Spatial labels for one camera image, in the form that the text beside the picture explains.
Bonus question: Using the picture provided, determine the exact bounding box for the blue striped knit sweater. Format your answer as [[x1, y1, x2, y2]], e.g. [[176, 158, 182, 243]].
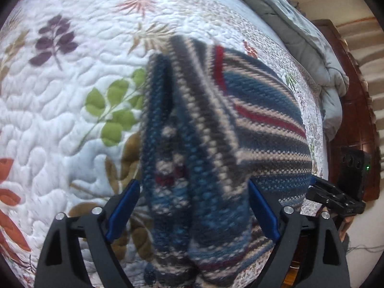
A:
[[141, 35, 312, 287]]

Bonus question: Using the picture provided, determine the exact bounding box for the person right hand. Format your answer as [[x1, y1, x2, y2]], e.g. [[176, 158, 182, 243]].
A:
[[338, 216, 355, 242]]

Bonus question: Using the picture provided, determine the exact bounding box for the dark wooden headboard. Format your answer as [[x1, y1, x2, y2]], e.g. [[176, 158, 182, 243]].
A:
[[313, 19, 381, 202]]

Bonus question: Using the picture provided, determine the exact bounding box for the white floral quilted bedspread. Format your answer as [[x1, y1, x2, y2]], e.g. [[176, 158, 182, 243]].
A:
[[1, 0, 329, 287]]

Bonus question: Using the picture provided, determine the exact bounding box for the grey rumpled duvet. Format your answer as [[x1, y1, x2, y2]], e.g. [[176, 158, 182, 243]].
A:
[[242, 0, 349, 140]]

